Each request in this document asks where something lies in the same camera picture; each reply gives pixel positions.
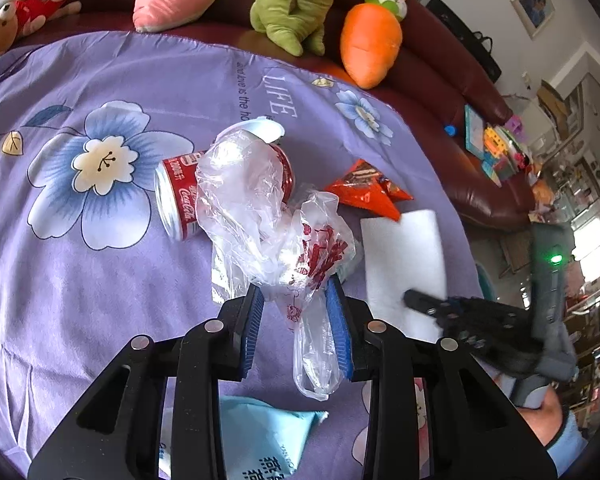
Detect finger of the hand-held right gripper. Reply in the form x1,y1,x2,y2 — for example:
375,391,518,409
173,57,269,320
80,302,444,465
436,312,543,373
404,289,528,323

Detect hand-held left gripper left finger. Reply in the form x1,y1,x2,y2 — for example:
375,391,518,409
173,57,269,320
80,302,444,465
27,282,266,480

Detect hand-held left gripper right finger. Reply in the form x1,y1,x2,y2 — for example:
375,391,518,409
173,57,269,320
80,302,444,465
325,275,558,480

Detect teal plastic bucket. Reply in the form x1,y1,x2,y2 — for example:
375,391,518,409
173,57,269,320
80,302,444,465
476,262,496,303

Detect white paper sheet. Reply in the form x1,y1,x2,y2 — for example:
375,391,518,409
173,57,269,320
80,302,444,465
360,210,448,343

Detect light blue packet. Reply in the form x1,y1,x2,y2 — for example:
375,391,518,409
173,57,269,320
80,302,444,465
159,395,329,480

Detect clear plastic bag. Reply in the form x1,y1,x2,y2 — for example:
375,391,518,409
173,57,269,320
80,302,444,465
195,127,356,402

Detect red orange snack packet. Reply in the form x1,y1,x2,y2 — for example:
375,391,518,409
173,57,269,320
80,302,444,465
325,159,412,221

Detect red cola can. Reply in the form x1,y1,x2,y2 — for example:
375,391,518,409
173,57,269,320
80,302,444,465
154,144,297,241

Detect white plastic cup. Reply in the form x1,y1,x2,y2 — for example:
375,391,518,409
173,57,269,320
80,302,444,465
214,116,286,147

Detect person's right forearm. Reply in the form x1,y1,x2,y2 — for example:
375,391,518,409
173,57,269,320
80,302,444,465
517,395,588,478

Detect wooden cabinet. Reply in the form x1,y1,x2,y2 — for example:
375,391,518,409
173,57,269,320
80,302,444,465
497,230,536,278

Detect cluttered display shelf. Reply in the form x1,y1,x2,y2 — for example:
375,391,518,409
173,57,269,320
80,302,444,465
530,155,600,411

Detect pile of colourful toys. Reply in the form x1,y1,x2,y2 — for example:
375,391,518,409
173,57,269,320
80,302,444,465
482,115,533,188

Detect purple floral blanket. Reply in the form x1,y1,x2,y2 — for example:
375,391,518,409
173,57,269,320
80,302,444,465
0,30,486,480

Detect white storage box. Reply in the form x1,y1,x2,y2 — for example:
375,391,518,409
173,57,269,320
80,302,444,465
517,80,586,146

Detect dark red leather sofa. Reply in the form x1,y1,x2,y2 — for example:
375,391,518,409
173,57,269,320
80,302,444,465
45,0,536,233

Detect black bag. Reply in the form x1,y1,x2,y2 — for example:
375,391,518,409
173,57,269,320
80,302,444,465
425,0,502,83

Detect orange carrot plush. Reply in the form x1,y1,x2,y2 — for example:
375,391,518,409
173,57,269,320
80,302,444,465
340,0,408,90

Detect green dinosaur plush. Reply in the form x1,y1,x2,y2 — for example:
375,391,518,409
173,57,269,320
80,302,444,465
250,0,353,57

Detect brown teddy bear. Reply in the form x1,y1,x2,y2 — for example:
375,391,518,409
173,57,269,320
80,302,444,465
0,0,82,53

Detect framed wall picture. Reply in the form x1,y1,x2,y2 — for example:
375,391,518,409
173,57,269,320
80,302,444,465
510,0,557,40

